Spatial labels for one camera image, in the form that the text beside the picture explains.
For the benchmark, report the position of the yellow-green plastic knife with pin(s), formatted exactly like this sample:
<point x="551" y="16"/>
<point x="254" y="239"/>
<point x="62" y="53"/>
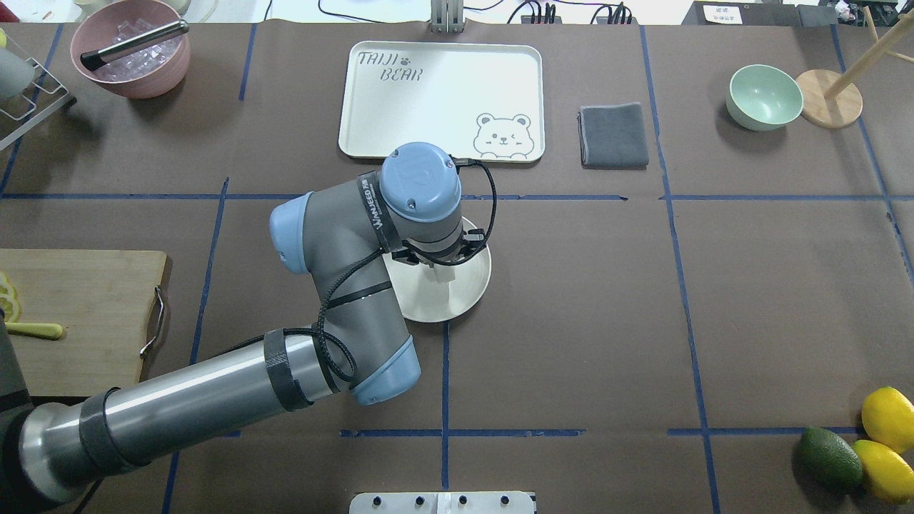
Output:
<point x="47" y="332"/>

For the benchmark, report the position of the black power strip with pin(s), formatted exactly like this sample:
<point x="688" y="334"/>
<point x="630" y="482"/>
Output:
<point x="607" y="13"/>

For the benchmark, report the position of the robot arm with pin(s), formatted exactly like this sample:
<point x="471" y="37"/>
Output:
<point x="410" y="209"/>

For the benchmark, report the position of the white wire cup rack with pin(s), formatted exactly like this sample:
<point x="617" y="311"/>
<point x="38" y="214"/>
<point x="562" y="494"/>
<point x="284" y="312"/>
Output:
<point x="46" y="96"/>

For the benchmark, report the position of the wooden cutting board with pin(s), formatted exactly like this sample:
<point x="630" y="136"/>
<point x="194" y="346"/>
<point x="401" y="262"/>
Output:
<point x="104" y="300"/>

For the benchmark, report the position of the yellow lemon right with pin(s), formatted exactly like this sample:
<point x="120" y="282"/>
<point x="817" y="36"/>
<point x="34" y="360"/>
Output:
<point x="886" y="475"/>

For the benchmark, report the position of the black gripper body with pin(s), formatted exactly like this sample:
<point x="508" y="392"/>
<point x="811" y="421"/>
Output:
<point x="409" y="253"/>

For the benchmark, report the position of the grey cup in rack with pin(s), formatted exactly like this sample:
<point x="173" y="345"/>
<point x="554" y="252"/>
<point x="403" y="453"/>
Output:
<point x="16" y="75"/>

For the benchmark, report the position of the green avocado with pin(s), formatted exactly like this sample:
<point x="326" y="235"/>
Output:
<point x="830" y="460"/>

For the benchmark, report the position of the wooden cup stand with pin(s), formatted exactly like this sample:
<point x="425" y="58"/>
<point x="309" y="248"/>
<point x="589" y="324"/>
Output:
<point x="832" y="100"/>

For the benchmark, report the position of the aluminium frame post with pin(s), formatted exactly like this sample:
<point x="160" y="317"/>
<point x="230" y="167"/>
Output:
<point x="447" y="17"/>

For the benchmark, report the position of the grey folded cloth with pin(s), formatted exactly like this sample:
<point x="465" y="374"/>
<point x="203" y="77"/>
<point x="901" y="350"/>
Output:
<point x="613" y="136"/>

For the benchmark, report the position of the lemon slice far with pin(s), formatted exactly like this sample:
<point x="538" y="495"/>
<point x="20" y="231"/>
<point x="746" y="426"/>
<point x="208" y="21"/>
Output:
<point x="6" y="287"/>

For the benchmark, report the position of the white bun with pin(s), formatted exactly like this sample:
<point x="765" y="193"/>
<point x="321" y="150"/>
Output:
<point x="442" y="274"/>

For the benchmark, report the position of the cream round plate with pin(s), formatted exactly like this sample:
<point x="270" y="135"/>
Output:
<point x="422" y="300"/>

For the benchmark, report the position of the black box device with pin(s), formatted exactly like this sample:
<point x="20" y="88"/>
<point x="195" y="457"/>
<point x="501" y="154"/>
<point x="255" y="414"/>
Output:
<point x="766" y="13"/>

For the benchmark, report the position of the yellow lemon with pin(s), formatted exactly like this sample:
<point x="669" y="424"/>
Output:
<point x="887" y="417"/>
<point x="886" y="475"/>

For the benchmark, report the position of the cream bear tray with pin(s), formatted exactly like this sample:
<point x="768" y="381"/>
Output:
<point x="483" y="101"/>

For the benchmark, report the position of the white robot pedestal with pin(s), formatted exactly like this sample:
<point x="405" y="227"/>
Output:
<point x="498" y="501"/>

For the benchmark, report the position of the pink bowl with ice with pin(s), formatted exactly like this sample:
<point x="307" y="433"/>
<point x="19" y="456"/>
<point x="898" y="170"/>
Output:
<point x="142" y="75"/>

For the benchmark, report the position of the yellow lemon left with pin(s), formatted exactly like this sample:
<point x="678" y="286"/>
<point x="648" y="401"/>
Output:
<point x="887" y="417"/>

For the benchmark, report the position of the mint green bowl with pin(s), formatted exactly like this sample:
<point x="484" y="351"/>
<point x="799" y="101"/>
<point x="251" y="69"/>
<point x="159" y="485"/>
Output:
<point x="763" y="98"/>

